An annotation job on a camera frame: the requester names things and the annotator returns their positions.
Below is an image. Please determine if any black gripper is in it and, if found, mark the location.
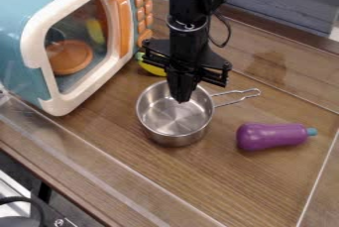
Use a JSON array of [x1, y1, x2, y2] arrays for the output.
[[141, 39, 232, 102]]

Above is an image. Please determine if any silver pot with handle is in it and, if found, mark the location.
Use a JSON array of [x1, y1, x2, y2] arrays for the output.
[[135, 80, 260, 148]]

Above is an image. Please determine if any purple toy eggplant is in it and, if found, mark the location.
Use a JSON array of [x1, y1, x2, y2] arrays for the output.
[[236, 123, 318, 151]]

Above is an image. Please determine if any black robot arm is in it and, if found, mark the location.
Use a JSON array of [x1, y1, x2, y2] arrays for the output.
[[141, 0, 232, 103]]

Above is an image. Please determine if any yellow toy banana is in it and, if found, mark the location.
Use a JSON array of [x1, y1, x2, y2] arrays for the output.
[[135, 52, 167, 77]]

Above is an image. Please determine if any orange microwave turntable plate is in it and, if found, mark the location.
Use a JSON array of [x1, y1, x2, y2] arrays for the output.
[[47, 40, 93, 75]]

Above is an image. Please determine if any blue toy microwave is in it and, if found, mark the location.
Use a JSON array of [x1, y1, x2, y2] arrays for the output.
[[0, 0, 152, 116]]

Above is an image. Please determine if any black cable bottom left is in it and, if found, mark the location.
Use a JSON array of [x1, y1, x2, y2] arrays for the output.
[[0, 196, 48, 227]]

